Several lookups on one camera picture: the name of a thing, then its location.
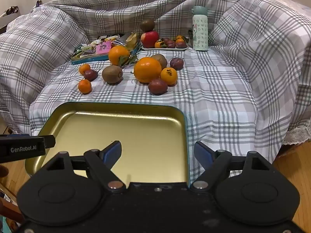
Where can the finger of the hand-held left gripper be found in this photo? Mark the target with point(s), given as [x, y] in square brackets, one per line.
[50, 141]

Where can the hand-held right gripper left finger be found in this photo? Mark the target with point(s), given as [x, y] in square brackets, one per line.
[114, 151]

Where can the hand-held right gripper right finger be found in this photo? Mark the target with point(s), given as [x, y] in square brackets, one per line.
[203, 154]

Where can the gold metal tray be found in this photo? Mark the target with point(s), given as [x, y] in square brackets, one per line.
[121, 126]

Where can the brown kiwi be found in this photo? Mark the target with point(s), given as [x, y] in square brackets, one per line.
[147, 25]
[161, 59]
[112, 74]

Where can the dark red plum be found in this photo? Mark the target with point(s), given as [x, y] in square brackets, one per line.
[176, 63]
[171, 44]
[166, 40]
[90, 75]
[181, 45]
[158, 86]

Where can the small orange with brown calyx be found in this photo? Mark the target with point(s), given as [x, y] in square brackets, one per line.
[168, 76]

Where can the large round orange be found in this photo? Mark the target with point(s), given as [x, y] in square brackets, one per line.
[147, 69]

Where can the orange with green leaves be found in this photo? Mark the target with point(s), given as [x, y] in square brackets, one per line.
[117, 54]

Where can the grey plaid blanket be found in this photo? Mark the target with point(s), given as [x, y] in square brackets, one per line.
[218, 102]

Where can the gold teal snack tin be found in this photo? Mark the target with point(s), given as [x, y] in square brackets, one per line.
[92, 58]

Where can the green foil candy wrapper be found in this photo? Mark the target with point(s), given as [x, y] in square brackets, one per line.
[78, 51]

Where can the white lace cloth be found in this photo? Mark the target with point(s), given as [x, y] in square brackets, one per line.
[297, 136]

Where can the clear packet with yellow label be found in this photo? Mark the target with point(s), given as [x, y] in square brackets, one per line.
[87, 49]

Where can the pink snack packet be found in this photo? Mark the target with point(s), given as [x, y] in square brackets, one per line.
[103, 47]

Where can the cream wrapped pastry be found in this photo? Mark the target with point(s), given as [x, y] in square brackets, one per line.
[93, 43]

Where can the white rectangular plate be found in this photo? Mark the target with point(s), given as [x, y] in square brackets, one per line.
[165, 49]

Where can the brown kraft paper bag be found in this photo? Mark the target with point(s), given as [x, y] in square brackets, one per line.
[133, 40]

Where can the silver foil bag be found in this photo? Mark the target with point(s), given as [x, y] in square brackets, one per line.
[122, 38]

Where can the yellow white snack packet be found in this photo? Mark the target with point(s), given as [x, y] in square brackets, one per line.
[112, 37]

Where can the dark metal can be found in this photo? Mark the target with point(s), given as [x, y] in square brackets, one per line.
[190, 37]

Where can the red apple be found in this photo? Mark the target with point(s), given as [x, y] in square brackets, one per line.
[149, 39]

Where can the white green printed bottle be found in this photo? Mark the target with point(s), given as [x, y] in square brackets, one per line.
[200, 29]

